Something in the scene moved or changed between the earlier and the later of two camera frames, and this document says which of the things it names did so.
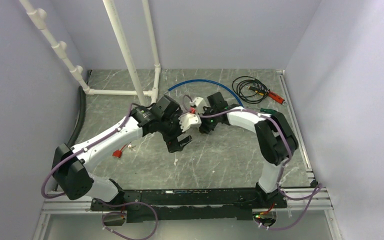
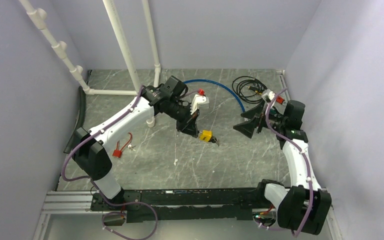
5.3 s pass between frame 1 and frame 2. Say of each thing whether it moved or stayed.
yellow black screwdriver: stayed
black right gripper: moved
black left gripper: moved
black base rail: stayed
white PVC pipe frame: stayed
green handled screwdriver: stayed
